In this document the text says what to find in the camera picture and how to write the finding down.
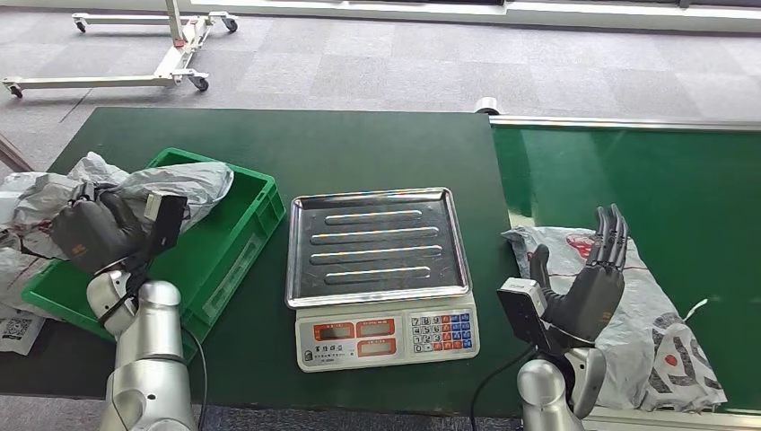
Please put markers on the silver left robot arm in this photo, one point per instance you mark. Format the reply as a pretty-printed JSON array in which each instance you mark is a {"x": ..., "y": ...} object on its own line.
[{"x": 148, "y": 357}]

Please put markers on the crumpled white red-print package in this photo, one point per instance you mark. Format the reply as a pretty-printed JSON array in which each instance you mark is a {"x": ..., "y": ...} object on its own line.
[{"x": 35, "y": 199}]

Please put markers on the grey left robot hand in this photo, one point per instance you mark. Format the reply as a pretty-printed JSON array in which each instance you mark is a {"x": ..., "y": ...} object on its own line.
[{"x": 98, "y": 235}]

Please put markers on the white wheeled stand frame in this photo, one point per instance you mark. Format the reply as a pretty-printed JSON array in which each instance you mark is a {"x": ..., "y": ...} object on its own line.
[{"x": 175, "y": 59}]

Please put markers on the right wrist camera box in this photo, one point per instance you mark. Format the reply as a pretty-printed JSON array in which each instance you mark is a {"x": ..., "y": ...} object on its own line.
[{"x": 523, "y": 315}]

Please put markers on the steel scale tray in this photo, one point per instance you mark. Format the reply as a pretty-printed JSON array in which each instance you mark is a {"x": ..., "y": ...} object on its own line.
[{"x": 377, "y": 262}]

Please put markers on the large grey red-print mailer package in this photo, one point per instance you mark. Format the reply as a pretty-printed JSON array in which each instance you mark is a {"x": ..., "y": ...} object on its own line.
[{"x": 654, "y": 297}]

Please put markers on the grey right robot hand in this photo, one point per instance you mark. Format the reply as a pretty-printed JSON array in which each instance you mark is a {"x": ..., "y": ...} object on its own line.
[{"x": 588, "y": 303}]

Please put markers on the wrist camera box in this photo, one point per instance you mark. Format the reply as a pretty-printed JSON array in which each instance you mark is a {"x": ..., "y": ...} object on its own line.
[
  {"x": 169, "y": 223},
  {"x": 523, "y": 315}
]

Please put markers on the brown wooden bar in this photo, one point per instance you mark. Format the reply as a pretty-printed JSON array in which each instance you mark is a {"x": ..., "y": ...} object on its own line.
[{"x": 12, "y": 156}]

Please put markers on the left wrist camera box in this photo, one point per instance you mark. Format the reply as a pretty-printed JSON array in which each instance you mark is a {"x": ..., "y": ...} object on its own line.
[{"x": 169, "y": 223}]

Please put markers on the white electronic scale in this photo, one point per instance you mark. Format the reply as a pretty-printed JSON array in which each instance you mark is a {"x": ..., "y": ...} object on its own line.
[{"x": 386, "y": 345}]

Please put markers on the flat white QR-code package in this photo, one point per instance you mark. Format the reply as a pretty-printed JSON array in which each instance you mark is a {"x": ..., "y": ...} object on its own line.
[{"x": 18, "y": 333}]

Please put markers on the grey conveyor roller end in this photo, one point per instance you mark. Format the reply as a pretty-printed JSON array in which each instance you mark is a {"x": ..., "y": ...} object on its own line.
[{"x": 487, "y": 106}]

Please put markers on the green plastic crate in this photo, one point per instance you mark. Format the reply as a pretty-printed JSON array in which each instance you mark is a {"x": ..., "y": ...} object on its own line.
[{"x": 232, "y": 238}]

